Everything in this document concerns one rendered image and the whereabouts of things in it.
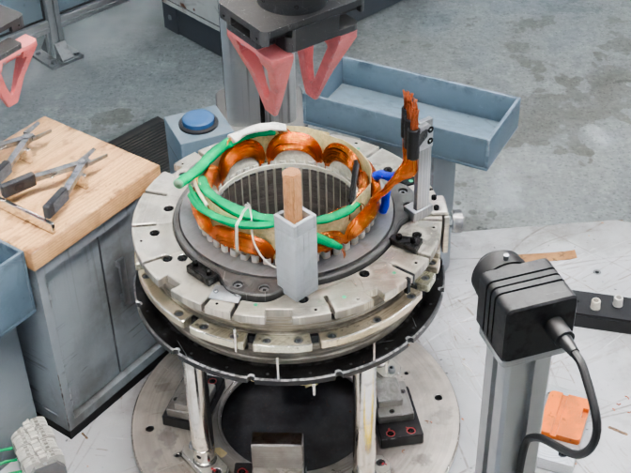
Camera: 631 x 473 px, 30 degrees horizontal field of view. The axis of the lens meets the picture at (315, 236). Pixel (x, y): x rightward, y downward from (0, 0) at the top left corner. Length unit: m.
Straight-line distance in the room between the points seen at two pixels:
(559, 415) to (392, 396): 0.20
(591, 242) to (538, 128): 1.72
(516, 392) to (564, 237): 1.03
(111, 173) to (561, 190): 1.98
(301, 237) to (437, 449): 0.40
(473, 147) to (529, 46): 2.44
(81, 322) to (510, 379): 0.77
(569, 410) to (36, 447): 0.62
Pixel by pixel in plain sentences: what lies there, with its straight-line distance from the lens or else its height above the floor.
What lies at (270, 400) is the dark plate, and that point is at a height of 0.78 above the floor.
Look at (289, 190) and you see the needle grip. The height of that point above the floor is 1.22.
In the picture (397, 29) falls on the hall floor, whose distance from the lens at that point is 3.90.
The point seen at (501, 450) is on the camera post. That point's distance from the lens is 0.74.
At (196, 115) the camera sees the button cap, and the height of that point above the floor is 1.04.
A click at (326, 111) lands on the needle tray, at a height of 1.05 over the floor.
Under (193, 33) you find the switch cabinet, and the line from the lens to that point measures 3.84.
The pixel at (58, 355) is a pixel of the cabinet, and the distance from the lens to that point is 1.36.
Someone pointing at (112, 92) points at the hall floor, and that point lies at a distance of 3.63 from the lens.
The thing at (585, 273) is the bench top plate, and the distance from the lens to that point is 1.67.
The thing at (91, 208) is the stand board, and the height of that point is 1.07.
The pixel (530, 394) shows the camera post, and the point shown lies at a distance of 0.72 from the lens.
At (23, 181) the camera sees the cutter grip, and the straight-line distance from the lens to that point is 1.32.
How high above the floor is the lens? 1.82
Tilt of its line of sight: 38 degrees down
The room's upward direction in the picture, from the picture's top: 1 degrees counter-clockwise
